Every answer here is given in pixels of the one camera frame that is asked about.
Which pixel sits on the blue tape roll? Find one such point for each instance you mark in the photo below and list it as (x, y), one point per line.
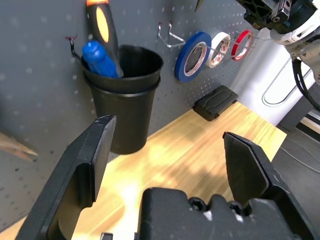
(181, 62)

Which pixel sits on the red tape roll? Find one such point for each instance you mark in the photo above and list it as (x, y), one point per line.
(236, 51)

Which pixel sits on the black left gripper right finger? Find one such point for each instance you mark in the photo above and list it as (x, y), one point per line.
(250, 170)

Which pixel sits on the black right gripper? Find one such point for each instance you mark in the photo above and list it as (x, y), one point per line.
(262, 11)

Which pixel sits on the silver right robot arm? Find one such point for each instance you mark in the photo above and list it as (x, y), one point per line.
(297, 37)

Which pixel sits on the white tape roll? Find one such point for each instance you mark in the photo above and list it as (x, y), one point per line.
(216, 41)

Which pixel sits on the grey metal pegboard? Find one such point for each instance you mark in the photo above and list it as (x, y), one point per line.
(37, 87)

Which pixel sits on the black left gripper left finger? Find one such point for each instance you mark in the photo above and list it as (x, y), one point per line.
(80, 155)

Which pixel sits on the black tool case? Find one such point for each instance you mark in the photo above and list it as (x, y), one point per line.
(215, 102)

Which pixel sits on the black plastic cup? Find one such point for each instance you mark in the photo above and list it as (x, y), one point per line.
(125, 117)

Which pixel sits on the orange black screwdriver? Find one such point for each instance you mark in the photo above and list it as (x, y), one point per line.
(102, 25)

